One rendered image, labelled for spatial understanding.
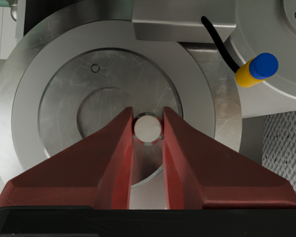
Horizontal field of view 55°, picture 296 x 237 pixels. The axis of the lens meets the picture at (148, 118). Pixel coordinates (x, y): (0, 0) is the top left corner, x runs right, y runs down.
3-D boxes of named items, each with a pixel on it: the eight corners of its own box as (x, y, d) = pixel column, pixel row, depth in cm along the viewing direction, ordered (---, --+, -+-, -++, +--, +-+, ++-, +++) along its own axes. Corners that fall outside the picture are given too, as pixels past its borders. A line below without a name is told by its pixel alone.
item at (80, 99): (58, 30, 15) (198, 66, 15) (69, 42, 17) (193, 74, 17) (18, 171, 14) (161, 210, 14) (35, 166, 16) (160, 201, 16)
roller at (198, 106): (223, 26, 16) (208, 234, 15) (180, 91, 42) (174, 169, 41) (20, 11, 16) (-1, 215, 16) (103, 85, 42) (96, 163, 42)
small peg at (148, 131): (158, 106, 12) (169, 139, 12) (157, 112, 14) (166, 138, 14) (126, 118, 12) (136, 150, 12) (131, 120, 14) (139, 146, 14)
